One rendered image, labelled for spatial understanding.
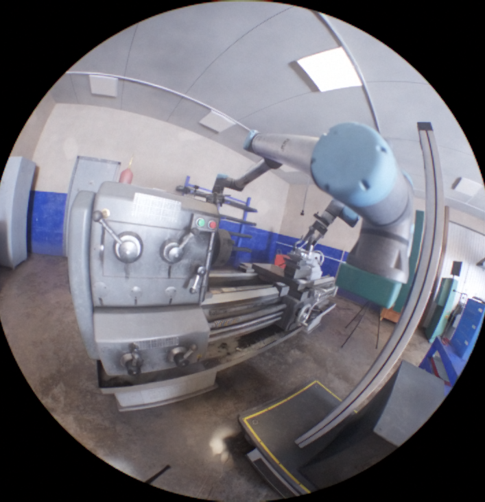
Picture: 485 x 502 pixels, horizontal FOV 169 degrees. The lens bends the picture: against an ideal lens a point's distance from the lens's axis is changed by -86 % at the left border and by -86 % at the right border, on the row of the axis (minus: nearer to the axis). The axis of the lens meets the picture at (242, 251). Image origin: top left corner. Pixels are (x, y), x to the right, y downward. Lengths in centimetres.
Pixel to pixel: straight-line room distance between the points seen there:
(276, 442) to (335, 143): 115
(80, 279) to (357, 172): 83
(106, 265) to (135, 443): 108
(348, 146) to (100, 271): 78
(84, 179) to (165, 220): 352
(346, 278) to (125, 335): 74
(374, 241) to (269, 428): 98
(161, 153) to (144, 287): 366
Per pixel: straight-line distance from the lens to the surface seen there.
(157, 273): 69
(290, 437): 108
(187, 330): 75
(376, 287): 39
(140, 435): 132
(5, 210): 380
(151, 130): 431
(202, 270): 69
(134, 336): 71
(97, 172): 401
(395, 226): 43
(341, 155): 30
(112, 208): 64
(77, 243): 69
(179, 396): 138
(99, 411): 143
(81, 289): 75
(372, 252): 41
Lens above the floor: 125
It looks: 8 degrees down
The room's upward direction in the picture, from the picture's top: 13 degrees clockwise
